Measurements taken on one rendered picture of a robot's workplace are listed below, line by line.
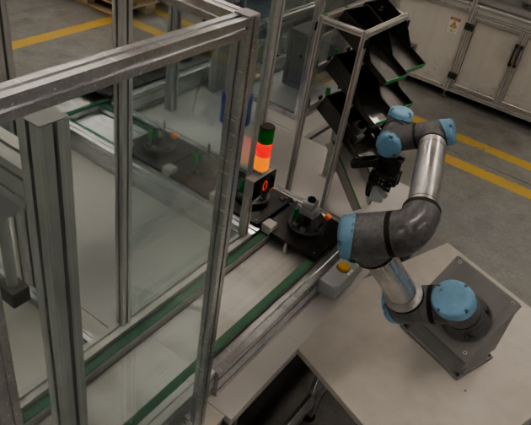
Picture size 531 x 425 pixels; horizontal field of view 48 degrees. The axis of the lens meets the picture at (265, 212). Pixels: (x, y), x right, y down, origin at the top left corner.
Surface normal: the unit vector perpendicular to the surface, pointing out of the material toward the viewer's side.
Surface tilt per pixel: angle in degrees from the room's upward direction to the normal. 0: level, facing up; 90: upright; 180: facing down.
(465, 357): 44
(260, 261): 0
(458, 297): 39
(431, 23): 90
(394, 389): 0
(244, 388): 0
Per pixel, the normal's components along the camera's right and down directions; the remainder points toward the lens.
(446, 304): -0.34, -0.40
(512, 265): 0.14, -0.79
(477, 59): -0.57, 0.43
